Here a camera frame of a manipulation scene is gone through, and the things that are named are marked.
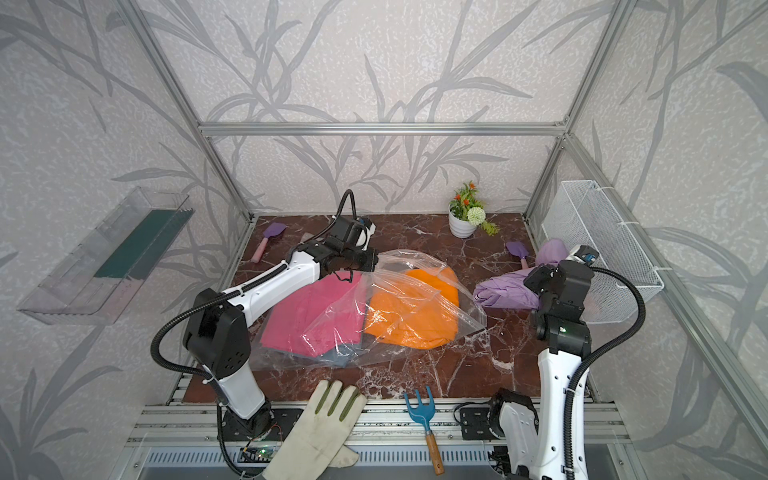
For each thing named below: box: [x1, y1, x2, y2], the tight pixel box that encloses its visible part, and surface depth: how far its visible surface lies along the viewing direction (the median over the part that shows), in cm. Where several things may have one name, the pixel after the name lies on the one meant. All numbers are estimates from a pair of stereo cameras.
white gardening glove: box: [263, 379, 368, 480], surface depth 72 cm
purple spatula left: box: [251, 222, 288, 263], surface depth 113 cm
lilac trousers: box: [473, 238, 569, 309], surface depth 76 cm
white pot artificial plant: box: [448, 181, 499, 239], surface depth 107 cm
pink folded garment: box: [260, 271, 365, 356], surface depth 83 cm
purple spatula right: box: [505, 241, 529, 269], surface depth 110 cm
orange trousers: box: [364, 267, 460, 349], surface depth 85 cm
